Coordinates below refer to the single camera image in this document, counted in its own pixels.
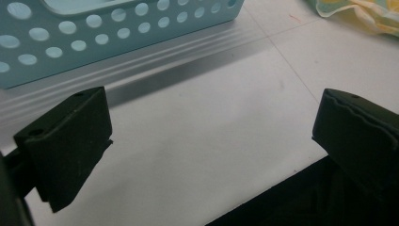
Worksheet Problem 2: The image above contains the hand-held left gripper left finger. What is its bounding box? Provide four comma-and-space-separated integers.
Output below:
12, 86, 114, 214

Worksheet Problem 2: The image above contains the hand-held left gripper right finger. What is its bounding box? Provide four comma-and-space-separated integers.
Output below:
311, 88, 399, 202

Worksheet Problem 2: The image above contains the light blue perforated plastic basket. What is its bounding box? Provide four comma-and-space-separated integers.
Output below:
0, 0, 246, 89

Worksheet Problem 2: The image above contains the lemon print cloth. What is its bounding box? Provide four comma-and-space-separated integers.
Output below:
309, 0, 399, 38

